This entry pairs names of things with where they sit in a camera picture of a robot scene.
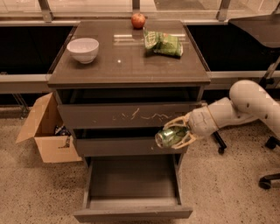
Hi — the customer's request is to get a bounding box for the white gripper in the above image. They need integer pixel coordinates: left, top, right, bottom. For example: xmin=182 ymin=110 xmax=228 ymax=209
xmin=164 ymin=106 xmax=218 ymax=150

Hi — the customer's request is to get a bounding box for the green soda can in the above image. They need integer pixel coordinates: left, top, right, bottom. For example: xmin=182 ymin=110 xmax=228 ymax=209
xmin=155 ymin=126 xmax=188 ymax=148

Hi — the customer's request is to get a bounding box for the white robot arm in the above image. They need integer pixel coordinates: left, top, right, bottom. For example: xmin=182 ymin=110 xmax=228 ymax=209
xmin=164 ymin=80 xmax=280 ymax=149

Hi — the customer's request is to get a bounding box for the grey top drawer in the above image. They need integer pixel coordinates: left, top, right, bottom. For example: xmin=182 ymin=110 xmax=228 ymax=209
xmin=58 ymin=87 xmax=201 ymax=129

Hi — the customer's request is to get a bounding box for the grey drawer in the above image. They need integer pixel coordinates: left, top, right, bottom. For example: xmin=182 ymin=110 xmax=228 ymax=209
xmin=73 ymin=127 xmax=187 ymax=157
xmin=58 ymin=87 xmax=201 ymax=129
xmin=74 ymin=154 xmax=193 ymax=222

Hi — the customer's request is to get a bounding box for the grey drawer cabinet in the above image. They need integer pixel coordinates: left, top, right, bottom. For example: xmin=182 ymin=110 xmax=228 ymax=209
xmin=46 ymin=18 xmax=212 ymax=165

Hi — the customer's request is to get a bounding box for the grey bottom drawer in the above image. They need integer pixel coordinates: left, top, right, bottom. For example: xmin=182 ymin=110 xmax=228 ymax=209
xmin=74 ymin=154 xmax=193 ymax=222

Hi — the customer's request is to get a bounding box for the grey middle drawer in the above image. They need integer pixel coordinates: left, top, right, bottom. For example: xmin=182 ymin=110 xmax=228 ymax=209
xmin=73 ymin=127 xmax=187 ymax=157

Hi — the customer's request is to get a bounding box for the black office chair base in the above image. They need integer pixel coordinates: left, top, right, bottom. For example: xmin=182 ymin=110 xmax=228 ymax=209
xmin=258 ymin=136 xmax=280 ymax=191

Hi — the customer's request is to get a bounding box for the green chip bag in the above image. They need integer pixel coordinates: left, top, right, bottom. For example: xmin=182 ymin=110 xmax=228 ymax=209
xmin=143 ymin=29 xmax=184 ymax=58

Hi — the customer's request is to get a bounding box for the red apple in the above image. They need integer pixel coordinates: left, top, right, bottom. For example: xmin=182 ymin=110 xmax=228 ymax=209
xmin=131 ymin=13 xmax=146 ymax=29

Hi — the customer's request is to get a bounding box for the dark packet in box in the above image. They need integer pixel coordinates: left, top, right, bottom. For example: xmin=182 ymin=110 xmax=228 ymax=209
xmin=54 ymin=125 xmax=71 ymax=137

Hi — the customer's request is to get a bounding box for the white ceramic bowl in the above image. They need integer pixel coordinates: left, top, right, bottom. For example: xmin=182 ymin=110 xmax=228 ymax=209
xmin=66 ymin=38 xmax=99 ymax=64

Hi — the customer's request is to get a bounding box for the open cardboard box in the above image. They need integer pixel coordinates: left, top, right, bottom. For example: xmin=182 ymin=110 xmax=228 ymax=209
xmin=16 ymin=94 xmax=81 ymax=163

